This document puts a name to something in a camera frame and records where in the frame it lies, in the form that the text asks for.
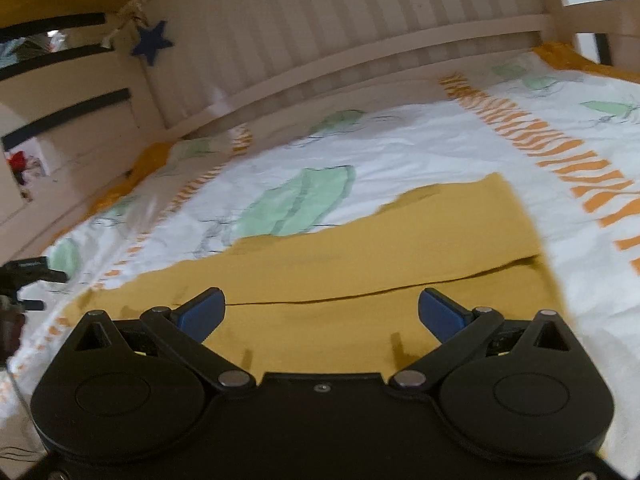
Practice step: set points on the mustard yellow small garment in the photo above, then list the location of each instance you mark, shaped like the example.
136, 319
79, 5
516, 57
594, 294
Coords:
350, 260

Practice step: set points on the white wooden bed frame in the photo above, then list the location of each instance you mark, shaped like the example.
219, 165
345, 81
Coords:
310, 15

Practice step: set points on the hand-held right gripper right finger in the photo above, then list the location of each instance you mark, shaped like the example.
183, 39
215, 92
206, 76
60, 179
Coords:
440, 312

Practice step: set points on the white printed bed sheet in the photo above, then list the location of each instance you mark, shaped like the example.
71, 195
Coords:
400, 150

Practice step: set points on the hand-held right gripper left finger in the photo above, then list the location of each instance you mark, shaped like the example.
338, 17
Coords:
202, 312

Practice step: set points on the blue star decoration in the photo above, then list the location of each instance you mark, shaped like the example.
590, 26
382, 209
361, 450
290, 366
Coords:
151, 42

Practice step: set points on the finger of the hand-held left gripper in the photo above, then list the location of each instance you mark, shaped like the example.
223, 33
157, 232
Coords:
35, 270
31, 305

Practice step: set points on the red toy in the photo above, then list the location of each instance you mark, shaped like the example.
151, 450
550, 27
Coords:
16, 162

